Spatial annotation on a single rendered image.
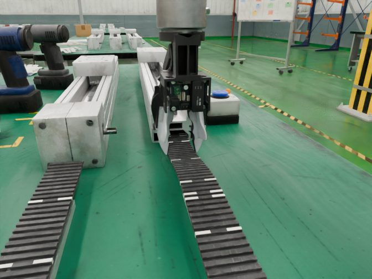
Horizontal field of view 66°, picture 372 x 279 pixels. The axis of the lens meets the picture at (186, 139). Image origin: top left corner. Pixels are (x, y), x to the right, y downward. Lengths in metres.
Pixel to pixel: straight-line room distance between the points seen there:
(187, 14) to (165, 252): 0.31
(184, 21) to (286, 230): 0.31
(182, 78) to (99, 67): 0.49
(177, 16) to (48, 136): 0.28
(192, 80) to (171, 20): 0.09
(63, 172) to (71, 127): 0.08
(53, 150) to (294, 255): 0.39
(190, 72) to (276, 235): 0.26
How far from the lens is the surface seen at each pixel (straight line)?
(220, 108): 0.69
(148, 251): 0.35
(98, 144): 0.50
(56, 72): 1.14
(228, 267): 0.28
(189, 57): 0.42
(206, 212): 0.34
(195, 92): 0.43
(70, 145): 0.51
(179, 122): 0.59
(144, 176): 0.48
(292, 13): 6.05
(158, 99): 0.49
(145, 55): 1.13
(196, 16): 0.44
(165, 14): 0.44
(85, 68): 0.89
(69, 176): 0.44
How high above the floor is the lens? 1.02
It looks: 23 degrees down
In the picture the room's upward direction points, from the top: straight up
